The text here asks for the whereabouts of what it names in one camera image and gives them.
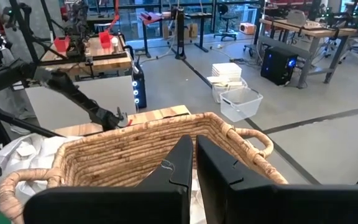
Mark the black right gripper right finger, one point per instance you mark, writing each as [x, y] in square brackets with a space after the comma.
[259, 205]

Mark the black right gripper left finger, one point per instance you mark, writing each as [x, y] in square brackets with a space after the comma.
[120, 205]

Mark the white lace-trimmed garment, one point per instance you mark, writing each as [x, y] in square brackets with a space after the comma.
[197, 214]

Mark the large white shirt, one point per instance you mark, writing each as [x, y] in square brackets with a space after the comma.
[33, 152]

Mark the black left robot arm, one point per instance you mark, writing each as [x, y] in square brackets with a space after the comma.
[73, 90]

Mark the black neighbouring robot arm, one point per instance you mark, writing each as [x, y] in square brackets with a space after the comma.
[78, 31]

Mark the woven wicker basket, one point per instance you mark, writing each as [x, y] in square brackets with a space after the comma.
[120, 155]

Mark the computer tower with blue rings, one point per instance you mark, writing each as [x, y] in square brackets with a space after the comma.
[140, 93]

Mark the wooden workbench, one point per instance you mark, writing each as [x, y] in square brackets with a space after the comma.
[110, 63]

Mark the white cup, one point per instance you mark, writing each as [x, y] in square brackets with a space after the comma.
[115, 45]

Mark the red plastic bin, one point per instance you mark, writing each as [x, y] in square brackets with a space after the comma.
[105, 39]
[61, 44]

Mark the person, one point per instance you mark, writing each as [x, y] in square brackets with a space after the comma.
[11, 102]

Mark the empty clear plastic bin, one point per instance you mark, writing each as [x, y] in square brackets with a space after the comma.
[241, 105]

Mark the red roll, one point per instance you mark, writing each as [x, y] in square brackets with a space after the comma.
[149, 16]

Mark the black stand pole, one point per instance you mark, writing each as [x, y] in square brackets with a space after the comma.
[180, 31]

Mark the clear plastic bin with contents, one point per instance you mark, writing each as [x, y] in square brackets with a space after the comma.
[221, 93]

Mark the white foam block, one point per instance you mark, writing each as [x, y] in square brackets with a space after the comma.
[217, 79]

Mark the green table mat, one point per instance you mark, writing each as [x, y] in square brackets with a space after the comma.
[2, 219]

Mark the cardboard box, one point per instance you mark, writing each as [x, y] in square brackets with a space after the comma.
[193, 31]

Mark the black metal table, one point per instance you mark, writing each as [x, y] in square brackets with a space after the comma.
[202, 34]

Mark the stack of white lids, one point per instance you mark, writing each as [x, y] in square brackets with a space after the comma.
[227, 70]

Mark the black computer with blue light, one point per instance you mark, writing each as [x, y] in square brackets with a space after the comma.
[275, 67]

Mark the black office chair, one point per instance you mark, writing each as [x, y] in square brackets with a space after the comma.
[225, 18]

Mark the orange and white box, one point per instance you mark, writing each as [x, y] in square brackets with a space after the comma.
[247, 28]

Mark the wooden desk with grey legs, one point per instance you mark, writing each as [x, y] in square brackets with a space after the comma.
[322, 31]

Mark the grey bag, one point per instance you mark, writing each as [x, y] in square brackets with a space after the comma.
[295, 18]

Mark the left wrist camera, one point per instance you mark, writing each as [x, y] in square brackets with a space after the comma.
[123, 117]

